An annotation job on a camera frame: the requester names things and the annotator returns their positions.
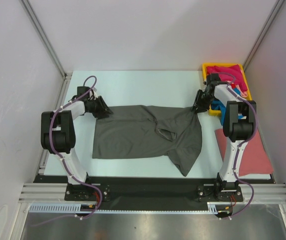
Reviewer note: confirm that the folded dusty red t-shirt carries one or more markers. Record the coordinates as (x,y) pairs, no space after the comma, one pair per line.
(255,161)

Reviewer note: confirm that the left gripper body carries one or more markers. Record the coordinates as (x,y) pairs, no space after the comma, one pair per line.
(97,107)

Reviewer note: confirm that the aluminium frame post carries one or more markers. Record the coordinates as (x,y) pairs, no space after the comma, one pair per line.
(37,25)
(276,9)

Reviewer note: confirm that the white slotted cable duct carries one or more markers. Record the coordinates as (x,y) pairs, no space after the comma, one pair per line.
(87,208)

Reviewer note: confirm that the dark grey t-shirt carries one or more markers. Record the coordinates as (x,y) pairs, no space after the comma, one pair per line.
(138,131)

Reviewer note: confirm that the magenta pink t-shirt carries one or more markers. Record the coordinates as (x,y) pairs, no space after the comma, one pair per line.
(232,75)

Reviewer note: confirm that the left aluminium frame post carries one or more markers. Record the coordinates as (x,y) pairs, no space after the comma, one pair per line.
(37,25)

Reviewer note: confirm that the right aluminium frame post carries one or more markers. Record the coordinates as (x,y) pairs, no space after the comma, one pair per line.
(276,9)

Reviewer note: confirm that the blue t-shirt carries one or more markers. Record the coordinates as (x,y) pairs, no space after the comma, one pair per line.
(217,105)

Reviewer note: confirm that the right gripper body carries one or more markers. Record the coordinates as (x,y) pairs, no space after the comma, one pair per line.
(203,101)

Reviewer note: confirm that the yellow plastic bin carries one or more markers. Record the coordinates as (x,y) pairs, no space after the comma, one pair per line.
(205,74)

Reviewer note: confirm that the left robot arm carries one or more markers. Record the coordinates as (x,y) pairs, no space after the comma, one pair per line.
(58,135)

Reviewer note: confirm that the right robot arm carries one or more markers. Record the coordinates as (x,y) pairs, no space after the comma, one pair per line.
(239,126)

